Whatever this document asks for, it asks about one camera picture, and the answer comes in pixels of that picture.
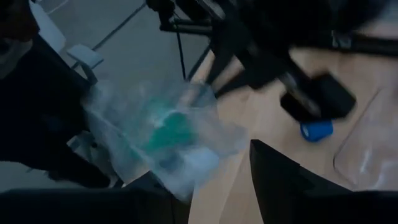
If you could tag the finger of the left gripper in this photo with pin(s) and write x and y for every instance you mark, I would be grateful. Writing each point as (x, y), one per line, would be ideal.
(297, 107)
(335, 96)

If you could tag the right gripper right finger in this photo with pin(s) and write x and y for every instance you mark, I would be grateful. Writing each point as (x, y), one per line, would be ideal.
(311, 208)

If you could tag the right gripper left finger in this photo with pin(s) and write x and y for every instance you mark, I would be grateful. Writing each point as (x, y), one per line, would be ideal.
(93, 208)

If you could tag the blue elastic bandage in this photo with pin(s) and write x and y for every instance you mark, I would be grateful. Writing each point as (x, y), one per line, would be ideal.
(318, 130)

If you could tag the clear plastic bag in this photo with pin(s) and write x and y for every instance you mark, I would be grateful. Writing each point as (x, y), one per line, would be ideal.
(211, 146)

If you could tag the teal bandage roll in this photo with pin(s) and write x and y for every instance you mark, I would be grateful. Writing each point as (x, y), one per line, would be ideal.
(174, 130)

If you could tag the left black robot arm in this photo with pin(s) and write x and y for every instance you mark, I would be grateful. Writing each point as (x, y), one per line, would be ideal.
(37, 109)

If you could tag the clear plastic bin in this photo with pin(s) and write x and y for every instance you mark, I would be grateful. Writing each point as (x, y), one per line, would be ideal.
(373, 149)

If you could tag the silver table clamp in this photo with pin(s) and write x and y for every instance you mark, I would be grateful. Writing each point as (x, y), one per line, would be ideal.
(84, 56)

